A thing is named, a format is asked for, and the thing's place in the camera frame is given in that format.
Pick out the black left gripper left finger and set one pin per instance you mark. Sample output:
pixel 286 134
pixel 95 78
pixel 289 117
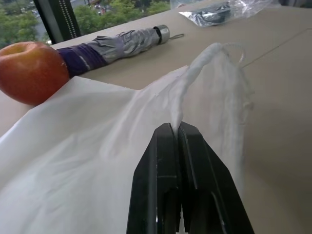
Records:
pixel 153 175

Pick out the clear plastic bag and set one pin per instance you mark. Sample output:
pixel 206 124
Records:
pixel 246 9

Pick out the red apple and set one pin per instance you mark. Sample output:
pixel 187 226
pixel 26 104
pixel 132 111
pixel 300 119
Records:
pixel 29 73

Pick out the folded grey purple umbrella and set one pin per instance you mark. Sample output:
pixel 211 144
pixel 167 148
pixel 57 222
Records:
pixel 114 51

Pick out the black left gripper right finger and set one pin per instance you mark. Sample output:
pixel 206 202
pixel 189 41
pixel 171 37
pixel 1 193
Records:
pixel 209 185

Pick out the black window frame post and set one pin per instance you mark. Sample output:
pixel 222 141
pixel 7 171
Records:
pixel 58 19

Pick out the black item in plastic bag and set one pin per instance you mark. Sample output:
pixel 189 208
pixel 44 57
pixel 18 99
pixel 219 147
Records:
pixel 214 13

